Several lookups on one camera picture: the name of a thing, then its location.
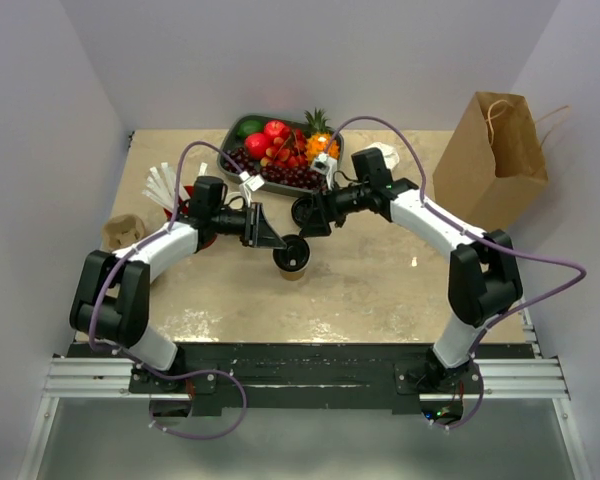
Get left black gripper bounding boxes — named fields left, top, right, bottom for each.
left=211, top=201, right=286, bottom=249

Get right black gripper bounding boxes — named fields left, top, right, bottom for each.
left=300, top=179, right=370, bottom=239

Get black coffee cup lid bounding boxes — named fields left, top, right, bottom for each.
left=273, top=234, right=311, bottom=273

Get brown paper coffee cup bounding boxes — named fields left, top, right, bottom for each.
left=279, top=268, right=306, bottom=281

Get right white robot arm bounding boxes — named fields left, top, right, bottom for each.
left=291, top=148, right=523, bottom=393

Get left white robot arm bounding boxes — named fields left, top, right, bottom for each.
left=69, top=176, right=286, bottom=392

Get stacked black lids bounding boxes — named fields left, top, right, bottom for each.
left=291, top=195, right=314, bottom=228

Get dark grape bunch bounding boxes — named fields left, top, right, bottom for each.
left=226, top=147, right=323, bottom=190

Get orange spiky fruit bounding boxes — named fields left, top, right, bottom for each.
left=305, top=132, right=340, bottom=163

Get dark green fruit tray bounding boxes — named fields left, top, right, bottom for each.
left=217, top=110, right=344, bottom=197

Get red plastic cup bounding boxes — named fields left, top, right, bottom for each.
left=163, top=184, right=219, bottom=251

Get red apple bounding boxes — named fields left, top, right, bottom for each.
left=263, top=120, right=291, bottom=141
left=244, top=132, right=272, bottom=160

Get white napkin wrapped cup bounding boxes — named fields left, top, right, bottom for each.
left=368, top=142, right=400, bottom=170

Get green lime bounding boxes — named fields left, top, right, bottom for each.
left=236, top=119, right=264, bottom=139

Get brown pulp cup carrier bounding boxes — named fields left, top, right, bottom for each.
left=101, top=214, right=146, bottom=252

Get brown paper bag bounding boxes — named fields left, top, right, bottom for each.
left=432, top=92, right=569, bottom=231

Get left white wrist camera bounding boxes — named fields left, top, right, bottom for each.
left=239, top=171, right=265, bottom=200

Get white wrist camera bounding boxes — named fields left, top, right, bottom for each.
left=311, top=152, right=338, bottom=183
left=239, top=171, right=265, bottom=200

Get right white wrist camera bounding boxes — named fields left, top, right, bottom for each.
left=311, top=152, right=338, bottom=183

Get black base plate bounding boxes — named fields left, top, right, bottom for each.
left=50, top=342, right=537, bottom=416

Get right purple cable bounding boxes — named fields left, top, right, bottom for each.
left=321, top=115, right=588, bottom=431

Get purple cable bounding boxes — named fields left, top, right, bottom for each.
left=321, top=115, right=588, bottom=431
left=87, top=140, right=254, bottom=441

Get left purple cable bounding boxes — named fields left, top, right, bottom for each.
left=87, top=140, right=254, bottom=441

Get aluminium rail frame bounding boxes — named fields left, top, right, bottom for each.
left=20, top=319, right=570, bottom=479

